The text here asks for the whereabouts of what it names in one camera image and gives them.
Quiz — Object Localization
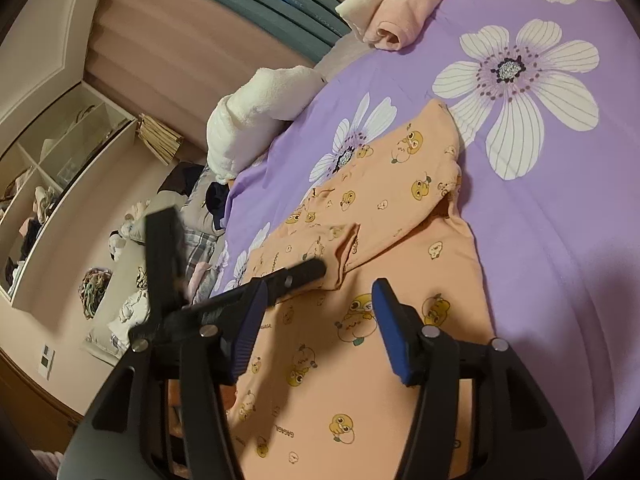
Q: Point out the pink curtain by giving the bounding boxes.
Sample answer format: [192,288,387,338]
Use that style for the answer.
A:
[82,0,361,153]

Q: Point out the dark brown cloth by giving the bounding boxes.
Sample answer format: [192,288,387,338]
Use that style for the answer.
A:
[157,162,206,198]

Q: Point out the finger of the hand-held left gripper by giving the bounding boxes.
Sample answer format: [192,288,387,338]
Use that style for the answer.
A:
[142,207,191,321]
[129,257,329,351]

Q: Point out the white fluffy towel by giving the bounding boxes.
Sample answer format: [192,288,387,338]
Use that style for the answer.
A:
[206,65,326,186]

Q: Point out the white shelf unit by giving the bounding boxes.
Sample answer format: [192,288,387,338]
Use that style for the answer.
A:
[0,82,138,311]

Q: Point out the straw bundle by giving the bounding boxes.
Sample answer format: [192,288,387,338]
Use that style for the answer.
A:
[136,112,183,166]

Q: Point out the pink folded cloth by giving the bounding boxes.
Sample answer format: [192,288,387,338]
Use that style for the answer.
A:
[362,0,456,52]

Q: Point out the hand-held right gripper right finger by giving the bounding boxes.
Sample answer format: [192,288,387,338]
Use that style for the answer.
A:
[371,277,586,480]

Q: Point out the brown wooden furniture edge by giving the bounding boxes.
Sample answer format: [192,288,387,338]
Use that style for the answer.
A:
[0,350,83,456]

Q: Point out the white printed bedding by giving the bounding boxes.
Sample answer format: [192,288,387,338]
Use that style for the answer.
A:
[85,265,151,361]

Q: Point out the purple floral bed sheet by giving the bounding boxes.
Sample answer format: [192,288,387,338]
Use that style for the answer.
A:
[210,0,640,480]

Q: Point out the white plush toys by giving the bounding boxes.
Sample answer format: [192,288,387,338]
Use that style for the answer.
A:
[107,200,151,261]

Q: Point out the wall socket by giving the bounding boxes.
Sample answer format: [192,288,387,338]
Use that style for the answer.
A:
[37,344,57,380]

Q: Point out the colourful cloth bundle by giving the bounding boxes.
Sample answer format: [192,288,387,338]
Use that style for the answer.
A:
[79,267,113,320]

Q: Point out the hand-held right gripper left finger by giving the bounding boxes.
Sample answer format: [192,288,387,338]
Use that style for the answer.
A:
[60,280,271,480]

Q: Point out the navy cloth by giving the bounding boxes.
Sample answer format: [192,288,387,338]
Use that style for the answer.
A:
[204,181,232,231]

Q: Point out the grey cushion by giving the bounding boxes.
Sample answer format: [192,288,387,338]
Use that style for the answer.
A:
[177,165,221,233]

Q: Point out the orange cartoon print garment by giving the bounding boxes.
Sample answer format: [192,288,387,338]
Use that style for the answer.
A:
[165,100,496,480]

